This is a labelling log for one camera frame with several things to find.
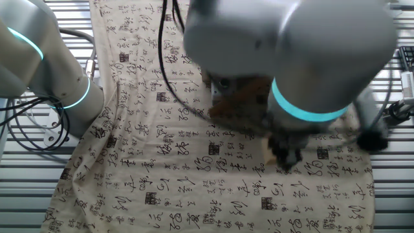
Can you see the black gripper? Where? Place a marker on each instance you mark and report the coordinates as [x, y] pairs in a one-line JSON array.
[[288, 139]]

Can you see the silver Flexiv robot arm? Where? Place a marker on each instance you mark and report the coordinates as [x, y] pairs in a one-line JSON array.
[[291, 42]]

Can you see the calligraphy print cloth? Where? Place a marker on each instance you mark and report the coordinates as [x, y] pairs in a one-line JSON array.
[[161, 181]]

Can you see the black keyboard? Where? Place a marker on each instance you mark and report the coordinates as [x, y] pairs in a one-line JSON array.
[[408, 58]]

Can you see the wooden picture frame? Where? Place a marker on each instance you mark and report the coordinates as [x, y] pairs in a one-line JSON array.
[[239, 103]]

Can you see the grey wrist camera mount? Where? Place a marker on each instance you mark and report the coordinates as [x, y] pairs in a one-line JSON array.
[[372, 139]]

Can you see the small grey camera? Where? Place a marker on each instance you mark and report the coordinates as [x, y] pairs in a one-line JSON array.
[[408, 106]]

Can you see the silver ribbed camera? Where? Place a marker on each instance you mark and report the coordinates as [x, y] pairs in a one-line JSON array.
[[408, 85]]

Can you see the metal base bracket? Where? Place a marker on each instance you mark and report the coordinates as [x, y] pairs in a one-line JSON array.
[[51, 136]]

